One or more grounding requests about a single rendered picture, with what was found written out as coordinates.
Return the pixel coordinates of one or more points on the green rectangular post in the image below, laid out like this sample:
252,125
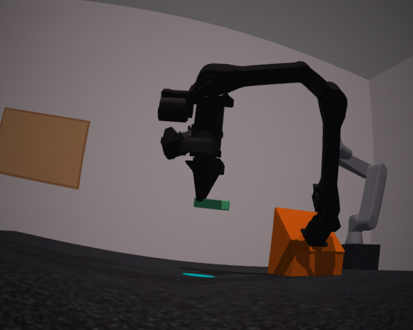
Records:
212,204

